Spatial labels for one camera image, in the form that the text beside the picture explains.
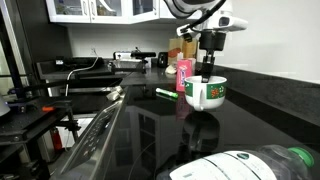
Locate white electronic box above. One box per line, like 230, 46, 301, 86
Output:
112, 51, 133, 61

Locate clear plastic bottle green cap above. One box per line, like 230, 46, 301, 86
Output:
156, 144, 316, 180

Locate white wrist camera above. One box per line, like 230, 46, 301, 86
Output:
176, 11, 249, 37

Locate black camera on stand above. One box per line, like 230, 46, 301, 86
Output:
130, 50, 157, 74

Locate stove control panel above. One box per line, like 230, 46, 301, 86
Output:
49, 95, 126, 180

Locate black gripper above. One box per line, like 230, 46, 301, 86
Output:
199, 30, 227, 84

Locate brown paper bag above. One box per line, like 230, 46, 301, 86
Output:
167, 37, 199, 66

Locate green and white marker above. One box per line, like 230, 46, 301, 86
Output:
155, 87, 179, 100

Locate pink sweetener box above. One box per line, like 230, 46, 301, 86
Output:
175, 57, 197, 93

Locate small black device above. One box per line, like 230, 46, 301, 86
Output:
157, 51, 169, 69

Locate orange clamp handle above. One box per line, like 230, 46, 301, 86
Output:
41, 105, 56, 113

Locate white mug with green band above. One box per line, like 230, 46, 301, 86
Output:
184, 75, 228, 112

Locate white wall cabinets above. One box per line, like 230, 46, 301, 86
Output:
45, 0, 178, 25

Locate white cable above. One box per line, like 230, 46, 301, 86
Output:
64, 48, 100, 98

